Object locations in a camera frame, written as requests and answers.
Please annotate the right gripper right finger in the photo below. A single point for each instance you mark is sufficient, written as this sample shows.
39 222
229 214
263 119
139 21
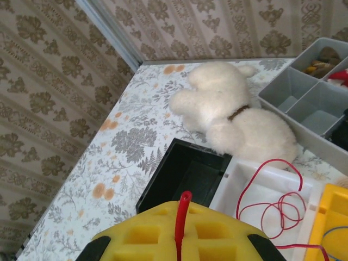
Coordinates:
225 236

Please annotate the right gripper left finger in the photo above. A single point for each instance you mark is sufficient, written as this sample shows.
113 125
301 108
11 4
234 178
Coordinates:
136 236

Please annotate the black storage bin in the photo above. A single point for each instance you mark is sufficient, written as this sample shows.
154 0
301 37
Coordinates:
195 176

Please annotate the white storage bin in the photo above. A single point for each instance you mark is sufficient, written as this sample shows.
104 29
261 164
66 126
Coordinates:
272 185

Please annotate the yellow storage bin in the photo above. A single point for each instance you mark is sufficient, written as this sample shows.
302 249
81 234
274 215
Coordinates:
334 206

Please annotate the white plush toy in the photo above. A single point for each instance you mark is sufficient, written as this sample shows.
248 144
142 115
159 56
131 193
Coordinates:
217 95

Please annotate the grey compartment organizer tray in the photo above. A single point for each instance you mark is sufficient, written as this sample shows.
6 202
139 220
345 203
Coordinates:
312 119

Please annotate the red and white item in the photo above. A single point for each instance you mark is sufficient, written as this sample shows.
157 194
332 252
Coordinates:
340 77

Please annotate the brown small items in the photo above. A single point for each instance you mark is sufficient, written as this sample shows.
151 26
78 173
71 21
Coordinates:
323 61

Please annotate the aluminium table side rail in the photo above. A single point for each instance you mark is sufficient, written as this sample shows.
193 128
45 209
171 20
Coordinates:
25 242

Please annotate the aluminium frame post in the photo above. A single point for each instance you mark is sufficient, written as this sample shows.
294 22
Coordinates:
108 32

